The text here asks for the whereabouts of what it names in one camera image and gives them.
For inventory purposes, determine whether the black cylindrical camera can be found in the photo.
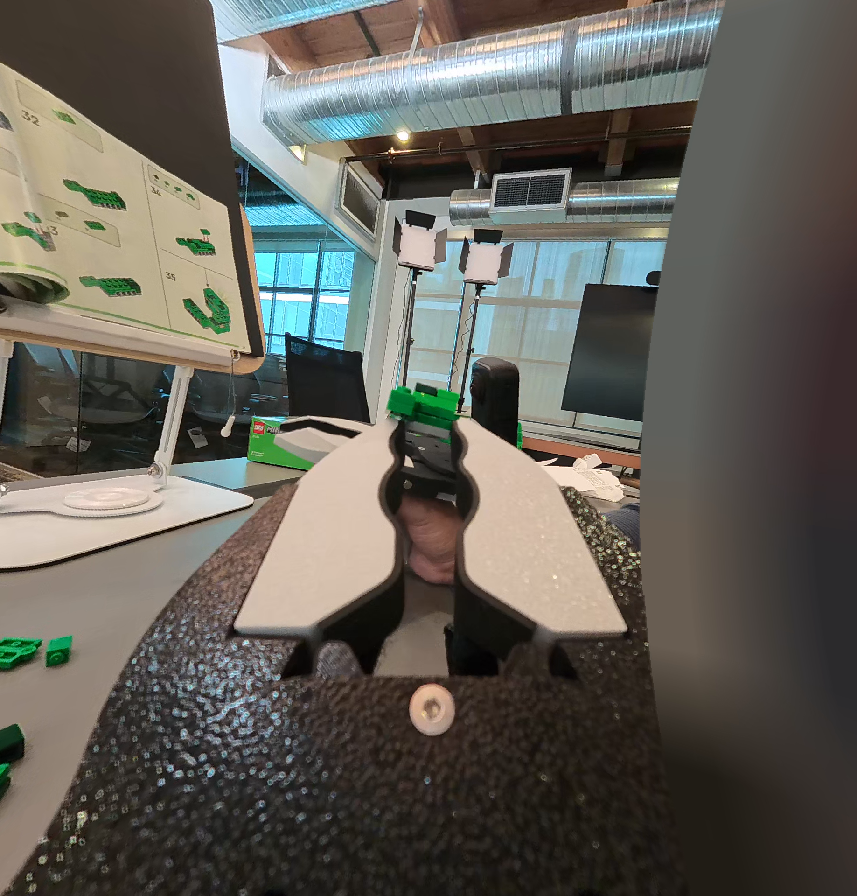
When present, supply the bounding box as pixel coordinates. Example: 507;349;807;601
469;356;521;449

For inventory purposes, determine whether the brick instruction booklet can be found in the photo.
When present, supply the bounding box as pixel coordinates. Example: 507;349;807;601
0;35;253;354

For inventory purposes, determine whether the green and black brick assembly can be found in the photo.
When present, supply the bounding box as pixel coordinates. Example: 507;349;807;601
388;382;466;502

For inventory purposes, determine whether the studio light panel on stand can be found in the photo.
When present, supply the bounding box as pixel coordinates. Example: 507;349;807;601
392;209;449;393
458;228;515;415

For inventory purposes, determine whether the large silver air duct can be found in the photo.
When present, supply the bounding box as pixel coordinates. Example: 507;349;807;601
260;0;725;147

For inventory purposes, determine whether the white vent grille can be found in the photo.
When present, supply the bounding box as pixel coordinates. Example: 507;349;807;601
489;167;574;213

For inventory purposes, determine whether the grey wall vent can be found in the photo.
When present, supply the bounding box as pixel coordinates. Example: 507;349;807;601
339;160;386;241

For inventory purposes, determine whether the crumpled white paper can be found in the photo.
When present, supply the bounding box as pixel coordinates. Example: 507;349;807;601
536;451;642;504

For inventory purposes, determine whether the black monitor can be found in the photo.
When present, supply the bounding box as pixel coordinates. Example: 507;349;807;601
560;282;659;424

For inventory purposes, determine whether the white hanging cord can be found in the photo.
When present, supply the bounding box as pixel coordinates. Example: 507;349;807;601
220;349;238;439

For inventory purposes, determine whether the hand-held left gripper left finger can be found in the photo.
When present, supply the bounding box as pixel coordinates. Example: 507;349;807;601
232;420;408;639

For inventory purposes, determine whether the green brick set box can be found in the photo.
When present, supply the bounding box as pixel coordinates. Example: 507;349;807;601
248;415;318;472

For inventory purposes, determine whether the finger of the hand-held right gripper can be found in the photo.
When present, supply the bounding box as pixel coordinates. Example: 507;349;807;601
273;416;372;471

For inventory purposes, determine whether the grey desk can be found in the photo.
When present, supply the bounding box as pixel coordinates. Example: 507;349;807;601
0;455;642;827

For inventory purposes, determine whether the narrow silver air duct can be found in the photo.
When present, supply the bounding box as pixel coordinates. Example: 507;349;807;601
448;178;681;226

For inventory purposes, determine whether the person's right hand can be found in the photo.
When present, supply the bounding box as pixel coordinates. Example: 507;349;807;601
399;497;466;587

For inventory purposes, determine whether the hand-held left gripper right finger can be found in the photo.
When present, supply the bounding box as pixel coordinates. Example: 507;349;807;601
449;418;630;648

